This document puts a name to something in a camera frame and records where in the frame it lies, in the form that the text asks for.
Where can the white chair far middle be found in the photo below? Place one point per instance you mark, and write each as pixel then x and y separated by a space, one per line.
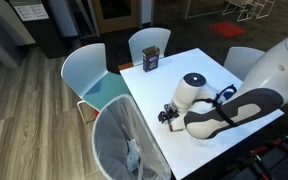
pixel 145 38

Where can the red clamp tripod stand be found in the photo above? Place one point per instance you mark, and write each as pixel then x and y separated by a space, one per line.
pixel 268 162

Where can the white trash bin with liner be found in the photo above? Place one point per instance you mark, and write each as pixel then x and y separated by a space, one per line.
pixel 123 146

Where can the white chair orange seat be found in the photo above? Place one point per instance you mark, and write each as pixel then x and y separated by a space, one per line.
pixel 240 60

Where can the brown M&M's candy box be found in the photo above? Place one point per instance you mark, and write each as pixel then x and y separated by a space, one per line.
pixel 176 126

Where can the white chair teal seat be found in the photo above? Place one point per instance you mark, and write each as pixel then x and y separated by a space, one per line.
pixel 85 72

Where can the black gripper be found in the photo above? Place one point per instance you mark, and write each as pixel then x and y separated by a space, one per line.
pixel 167 114

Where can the white wire frame chairs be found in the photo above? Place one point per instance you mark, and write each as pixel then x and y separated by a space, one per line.
pixel 247 9

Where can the white poster sign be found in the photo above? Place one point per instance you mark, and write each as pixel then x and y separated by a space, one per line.
pixel 29 10

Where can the open blue cardboard box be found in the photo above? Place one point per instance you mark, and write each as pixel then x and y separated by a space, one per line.
pixel 150 58

